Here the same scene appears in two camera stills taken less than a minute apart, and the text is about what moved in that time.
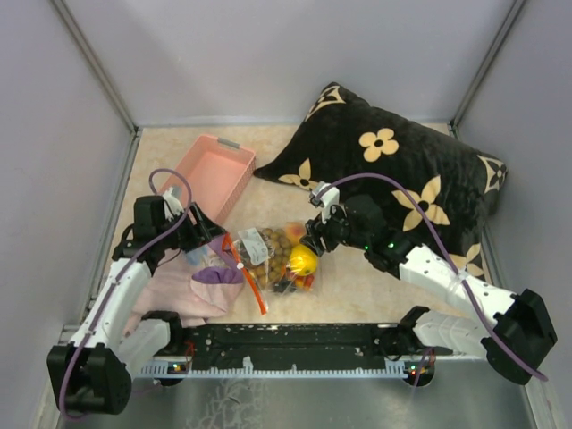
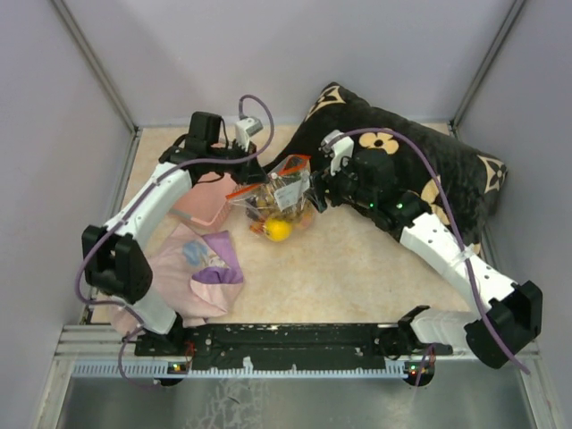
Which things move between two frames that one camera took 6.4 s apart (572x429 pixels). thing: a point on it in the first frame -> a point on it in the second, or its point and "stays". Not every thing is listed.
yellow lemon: (303, 260) -> (278, 230)
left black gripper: (201, 232) -> (249, 173)
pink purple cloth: (195, 286) stays
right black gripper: (315, 229) -> (320, 182)
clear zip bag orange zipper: (273, 260) -> (283, 204)
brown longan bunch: (279, 248) -> (268, 206)
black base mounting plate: (273, 345) stays
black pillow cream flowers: (433, 192) stays
